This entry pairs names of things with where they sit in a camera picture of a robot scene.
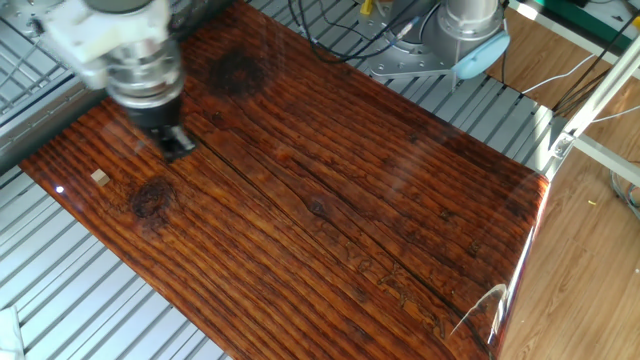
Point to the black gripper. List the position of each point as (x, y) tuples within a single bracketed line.
[(150, 117)]

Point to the small wooden block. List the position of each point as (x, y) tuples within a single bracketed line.
[(100, 177)]

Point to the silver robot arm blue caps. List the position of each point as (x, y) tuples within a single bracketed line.
[(470, 20)]

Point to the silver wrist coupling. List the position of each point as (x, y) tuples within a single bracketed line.
[(145, 75)]

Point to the glossy wood-print table mat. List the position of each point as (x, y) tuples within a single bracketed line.
[(325, 200)]

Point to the yellow plastic clip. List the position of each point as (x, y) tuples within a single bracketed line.
[(366, 7)]

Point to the silver robot mounting plate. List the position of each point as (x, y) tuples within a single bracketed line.
[(400, 62)]

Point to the white crumpled cloth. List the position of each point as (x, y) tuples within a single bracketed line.
[(9, 335)]

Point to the white table bar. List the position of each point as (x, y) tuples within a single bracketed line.
[(522, 10)]

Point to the green board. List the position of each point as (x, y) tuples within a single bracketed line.
[(560, 7)]

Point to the white wrist mount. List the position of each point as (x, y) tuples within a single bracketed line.
[(100, 30)]

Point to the aluminium frame post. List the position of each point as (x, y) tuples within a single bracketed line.
[(600, 90)]

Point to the aluminium frame bar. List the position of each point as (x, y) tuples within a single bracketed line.
[(610, 160)]

